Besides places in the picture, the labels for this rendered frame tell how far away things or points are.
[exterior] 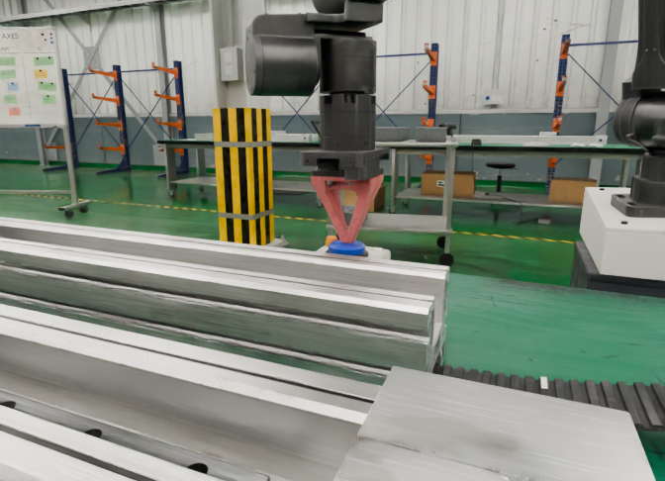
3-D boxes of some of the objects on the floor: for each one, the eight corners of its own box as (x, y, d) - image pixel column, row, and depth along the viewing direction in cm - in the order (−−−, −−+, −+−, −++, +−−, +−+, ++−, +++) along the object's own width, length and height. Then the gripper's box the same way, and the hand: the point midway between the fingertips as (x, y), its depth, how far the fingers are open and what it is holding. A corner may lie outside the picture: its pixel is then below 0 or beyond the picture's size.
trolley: (448, 247, 372) (456, 121, 349) (453, 267, 319) (462, 120, 296) (326, 241, 390) (325, 121, 367) (311, 259, 338) (309, 120, 315)
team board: (-68, 218, 488) (-109, 23, 444) (-30, 210, 537) (-62, 33, 492) (67, 219, 481) (41, 22, 437) (94, 211, 530) (72, 32, 485)
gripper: (364, 89, 40) (362, 257, 43) (393, 95, 49) (390, 234, 53) (294, 91, 42) (299, 250, 46) (334, 97, 52) (335, 230, 55)
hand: (347, 235), depth 49 cm, fingers closed
